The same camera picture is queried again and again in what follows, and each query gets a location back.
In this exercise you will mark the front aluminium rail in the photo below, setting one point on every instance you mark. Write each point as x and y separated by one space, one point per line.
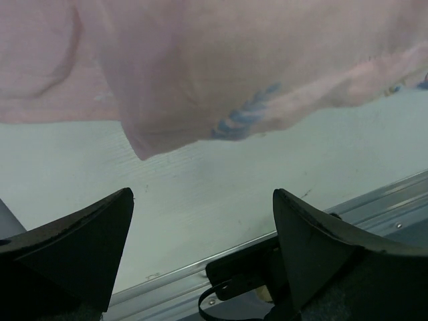
398 211

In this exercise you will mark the blue pink printed pillowcase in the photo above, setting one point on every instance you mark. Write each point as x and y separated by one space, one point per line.
176 72

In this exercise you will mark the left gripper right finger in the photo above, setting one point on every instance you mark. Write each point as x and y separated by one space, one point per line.
337 271

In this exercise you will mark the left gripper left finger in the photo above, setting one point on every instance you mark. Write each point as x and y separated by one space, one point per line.
66 269

